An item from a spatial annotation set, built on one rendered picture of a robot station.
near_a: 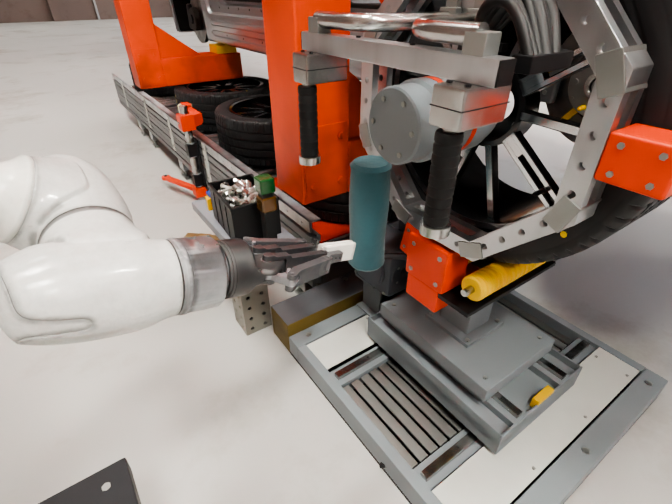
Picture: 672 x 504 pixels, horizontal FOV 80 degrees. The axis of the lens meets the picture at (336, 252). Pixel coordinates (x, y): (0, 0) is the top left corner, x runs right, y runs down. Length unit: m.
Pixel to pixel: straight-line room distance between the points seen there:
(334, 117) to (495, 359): 0.77
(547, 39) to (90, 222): 0.55
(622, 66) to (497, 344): 0.78
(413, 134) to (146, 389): 1.12
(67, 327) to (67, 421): 1.04
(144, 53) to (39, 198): 2.41
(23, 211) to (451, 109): 0.48
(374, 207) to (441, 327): 0.48
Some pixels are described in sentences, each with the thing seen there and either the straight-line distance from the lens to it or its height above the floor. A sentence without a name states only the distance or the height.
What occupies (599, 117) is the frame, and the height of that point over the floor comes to 0.90.
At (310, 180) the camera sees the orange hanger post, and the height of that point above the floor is 0.60.
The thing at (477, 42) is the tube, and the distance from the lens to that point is 0.53.
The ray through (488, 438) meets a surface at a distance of 1.14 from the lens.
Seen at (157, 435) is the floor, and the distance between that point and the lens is 1.33.
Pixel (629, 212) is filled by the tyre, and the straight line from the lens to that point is 0.78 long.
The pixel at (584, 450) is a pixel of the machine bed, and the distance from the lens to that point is 1.27.
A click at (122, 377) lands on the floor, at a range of 1.51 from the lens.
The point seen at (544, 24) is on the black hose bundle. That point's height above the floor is 1.01.
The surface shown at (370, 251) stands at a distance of 0.92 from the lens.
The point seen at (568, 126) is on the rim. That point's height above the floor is 0.85.
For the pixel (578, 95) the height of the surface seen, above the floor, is 0.82.
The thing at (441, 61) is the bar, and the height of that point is 0.97.
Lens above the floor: 1.04
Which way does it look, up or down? 33 degrees down
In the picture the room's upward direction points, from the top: straight up
